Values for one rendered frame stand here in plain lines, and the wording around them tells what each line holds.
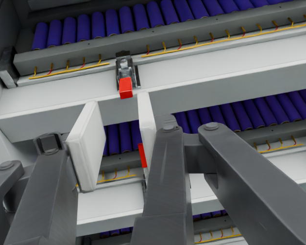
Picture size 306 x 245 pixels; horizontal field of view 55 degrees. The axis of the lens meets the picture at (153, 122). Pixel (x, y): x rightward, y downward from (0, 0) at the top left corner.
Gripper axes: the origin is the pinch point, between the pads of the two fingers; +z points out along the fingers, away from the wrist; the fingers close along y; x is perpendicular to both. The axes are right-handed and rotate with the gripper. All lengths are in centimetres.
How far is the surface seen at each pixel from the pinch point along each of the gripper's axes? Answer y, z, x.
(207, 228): 8.9, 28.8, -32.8
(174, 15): 7.6, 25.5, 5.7
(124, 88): 0.1, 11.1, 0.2
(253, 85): 14.8, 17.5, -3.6
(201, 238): 7.5, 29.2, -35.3
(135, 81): 1.1, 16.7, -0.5
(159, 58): 4.4, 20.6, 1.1
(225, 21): 13.4, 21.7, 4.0
